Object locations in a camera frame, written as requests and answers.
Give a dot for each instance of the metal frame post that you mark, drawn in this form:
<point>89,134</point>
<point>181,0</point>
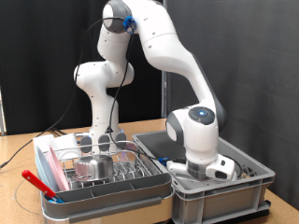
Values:
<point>2,112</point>

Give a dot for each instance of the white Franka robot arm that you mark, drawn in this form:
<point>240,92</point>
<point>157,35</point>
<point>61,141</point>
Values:
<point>102,77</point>

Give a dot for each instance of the dish drying rack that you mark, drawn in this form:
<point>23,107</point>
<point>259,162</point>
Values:
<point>124,217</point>

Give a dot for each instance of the white box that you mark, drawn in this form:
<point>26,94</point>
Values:
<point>40,143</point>

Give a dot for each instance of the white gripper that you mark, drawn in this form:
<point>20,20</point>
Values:
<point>222,168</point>

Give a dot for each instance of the pink plate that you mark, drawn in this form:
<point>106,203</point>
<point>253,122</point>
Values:
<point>59,174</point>

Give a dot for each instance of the grey cutlery holder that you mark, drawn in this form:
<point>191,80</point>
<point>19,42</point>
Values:
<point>109,189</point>

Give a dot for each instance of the grey plastic crate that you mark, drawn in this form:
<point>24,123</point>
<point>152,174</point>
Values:
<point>218,199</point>

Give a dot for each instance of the white mug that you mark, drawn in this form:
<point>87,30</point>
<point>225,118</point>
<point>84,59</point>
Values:
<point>67,144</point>

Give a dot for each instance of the metal cup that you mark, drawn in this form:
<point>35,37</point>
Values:
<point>93,168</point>

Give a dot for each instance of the black platform under crate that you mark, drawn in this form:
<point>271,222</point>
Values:
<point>249,216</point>

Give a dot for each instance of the light blue plate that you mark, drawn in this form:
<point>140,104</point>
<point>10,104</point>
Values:
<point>43,169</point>

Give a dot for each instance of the vertical metal pole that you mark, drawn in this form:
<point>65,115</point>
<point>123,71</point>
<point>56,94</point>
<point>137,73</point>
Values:
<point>164,93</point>

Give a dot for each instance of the blue utensil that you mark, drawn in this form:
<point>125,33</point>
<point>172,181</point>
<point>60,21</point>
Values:
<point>54,200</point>

